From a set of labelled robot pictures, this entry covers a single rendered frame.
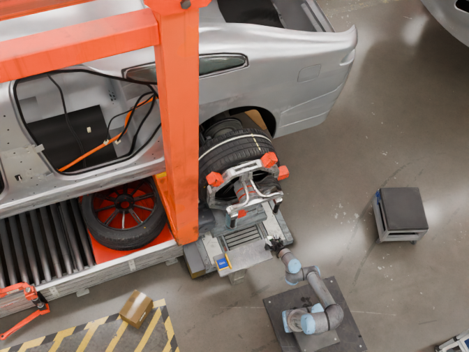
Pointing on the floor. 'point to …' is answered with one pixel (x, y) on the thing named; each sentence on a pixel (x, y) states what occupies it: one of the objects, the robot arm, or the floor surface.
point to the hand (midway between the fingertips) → (270, 238)
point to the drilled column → (237, 277)
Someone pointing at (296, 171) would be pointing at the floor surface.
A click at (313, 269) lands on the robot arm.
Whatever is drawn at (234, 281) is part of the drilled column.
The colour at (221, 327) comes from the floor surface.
